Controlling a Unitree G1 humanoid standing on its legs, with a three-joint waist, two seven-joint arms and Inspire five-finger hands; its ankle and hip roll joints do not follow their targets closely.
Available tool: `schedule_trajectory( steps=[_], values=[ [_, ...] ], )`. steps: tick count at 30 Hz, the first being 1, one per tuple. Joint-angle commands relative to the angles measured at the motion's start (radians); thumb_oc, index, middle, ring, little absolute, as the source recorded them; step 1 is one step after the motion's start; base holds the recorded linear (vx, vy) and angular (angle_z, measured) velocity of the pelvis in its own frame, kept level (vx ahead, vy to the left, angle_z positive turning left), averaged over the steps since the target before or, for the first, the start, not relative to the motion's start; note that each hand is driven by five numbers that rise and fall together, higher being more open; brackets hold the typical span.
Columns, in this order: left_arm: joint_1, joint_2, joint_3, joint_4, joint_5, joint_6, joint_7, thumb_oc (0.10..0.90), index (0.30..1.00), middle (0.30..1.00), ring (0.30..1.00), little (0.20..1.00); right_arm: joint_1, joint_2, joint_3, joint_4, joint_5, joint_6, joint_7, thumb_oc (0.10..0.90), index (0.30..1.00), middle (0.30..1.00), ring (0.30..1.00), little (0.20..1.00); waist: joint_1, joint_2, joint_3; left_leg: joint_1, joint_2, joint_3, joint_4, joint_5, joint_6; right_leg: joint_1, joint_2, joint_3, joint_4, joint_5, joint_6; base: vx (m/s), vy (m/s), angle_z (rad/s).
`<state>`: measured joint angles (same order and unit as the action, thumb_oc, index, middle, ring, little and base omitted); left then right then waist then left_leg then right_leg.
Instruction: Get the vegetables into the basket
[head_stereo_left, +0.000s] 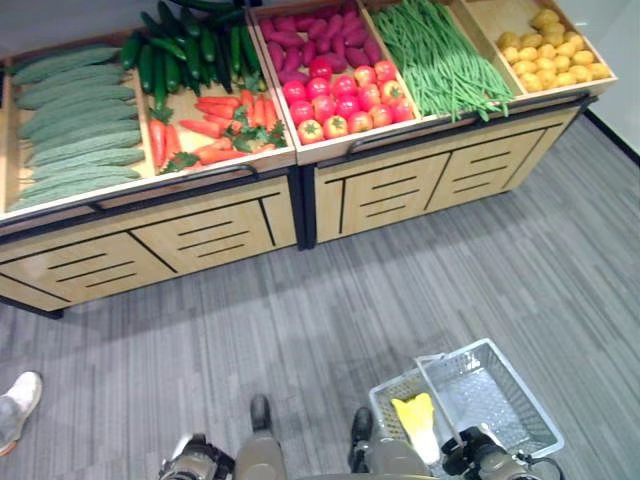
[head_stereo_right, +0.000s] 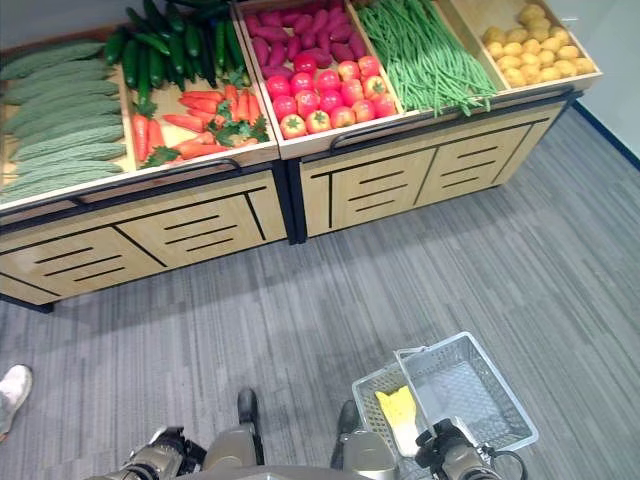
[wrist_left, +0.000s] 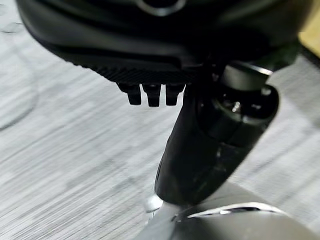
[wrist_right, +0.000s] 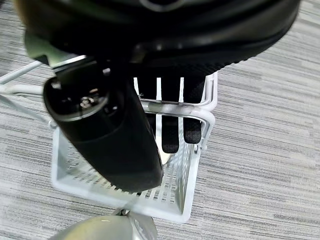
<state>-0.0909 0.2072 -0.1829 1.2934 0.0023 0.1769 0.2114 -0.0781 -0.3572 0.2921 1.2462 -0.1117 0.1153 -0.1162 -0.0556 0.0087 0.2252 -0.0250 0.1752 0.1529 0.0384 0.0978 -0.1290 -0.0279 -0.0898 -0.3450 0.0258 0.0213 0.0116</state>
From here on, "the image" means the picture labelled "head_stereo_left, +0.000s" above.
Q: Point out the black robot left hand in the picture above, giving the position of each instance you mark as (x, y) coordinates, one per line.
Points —
(205, 457)

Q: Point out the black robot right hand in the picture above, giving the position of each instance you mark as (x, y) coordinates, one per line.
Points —
(472, 450)

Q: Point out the grey plastic shopping basket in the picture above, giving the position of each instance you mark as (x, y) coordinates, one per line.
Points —
(480, 395)

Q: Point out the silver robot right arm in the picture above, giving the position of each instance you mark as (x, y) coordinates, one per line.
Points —
(510, 470)

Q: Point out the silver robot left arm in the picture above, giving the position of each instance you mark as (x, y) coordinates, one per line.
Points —
(172, 472)

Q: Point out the silver robot left leg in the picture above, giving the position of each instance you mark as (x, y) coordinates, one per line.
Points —
(260, 457)

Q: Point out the silver robot leg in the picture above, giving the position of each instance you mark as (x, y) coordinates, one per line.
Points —
(395, 457)
(260, 457)

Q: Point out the yellow white napa cabbage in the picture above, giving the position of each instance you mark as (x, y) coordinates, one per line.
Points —
(417, 425)

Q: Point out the dark robot left foot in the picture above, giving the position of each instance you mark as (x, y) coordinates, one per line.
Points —
(260, 412)

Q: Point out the dark robot foot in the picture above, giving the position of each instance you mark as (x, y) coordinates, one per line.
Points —
(361, 425)
(260, 412)

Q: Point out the silver robot right leg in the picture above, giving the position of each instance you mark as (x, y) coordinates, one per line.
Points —
(395, 457)

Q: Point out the dark robot right foot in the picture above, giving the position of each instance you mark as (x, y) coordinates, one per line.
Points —
(361, 425)

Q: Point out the grey robot torso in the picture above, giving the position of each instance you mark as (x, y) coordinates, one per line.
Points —
(350, 476)

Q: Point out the person's foot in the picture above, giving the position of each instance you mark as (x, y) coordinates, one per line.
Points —
(25, 395)

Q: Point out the person's leg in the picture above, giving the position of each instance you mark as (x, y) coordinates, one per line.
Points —
(7, 417)

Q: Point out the wooden slotted cabinet door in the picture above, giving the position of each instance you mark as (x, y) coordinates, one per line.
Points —
(250, 225)
(520, 160)
(430, 190)
(115, 250)

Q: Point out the wooden produce display stand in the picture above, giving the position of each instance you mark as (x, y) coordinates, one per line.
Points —
(327, 210)
(281, 212)

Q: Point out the pale green bitter gourd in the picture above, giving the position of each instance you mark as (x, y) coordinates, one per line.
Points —
(85, 175)
(90, 145)
(65, 64)
(85, 112)
(95, 159)
(75, 95)
(80, 76)
(90, 128)
(75, 187)

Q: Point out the orange carrot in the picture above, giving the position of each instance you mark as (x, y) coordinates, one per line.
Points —
(200, 127)
(247, 102)
(172, 142)
(270, 115)
(215, 146)
(215, 110)
(217, 101)
(220, 156)
(259, 111)
(220, 121)
(156, 142)

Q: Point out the red tomato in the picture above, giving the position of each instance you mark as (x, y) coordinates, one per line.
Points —
(294, 91)
(318, 88)
(391, 91)
(401, 110)
(321, 67)
(360, 121)
(385, 70)
(365, 75)
(344, 86)
(347, 106)
(369, 96)
(310, 131)
(324, 107)
(301, 112)
(335, 126)
(381, 115)

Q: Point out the yellow potato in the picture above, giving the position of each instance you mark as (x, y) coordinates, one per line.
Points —
(546, 51)
(599, 71)
(524, 67)
(531, 82)
(566, 49)
(546, 79)
(527, 53)
(509, 40)
(580, 73)
(574, 40)
(554, 37)
(544, 64)
(531, 40)
(561, 63)
(566, 79)
(582, 57)
(511, 54)
(545, 19)

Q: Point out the green beans pile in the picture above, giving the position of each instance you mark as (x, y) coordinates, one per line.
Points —
(440, 60)

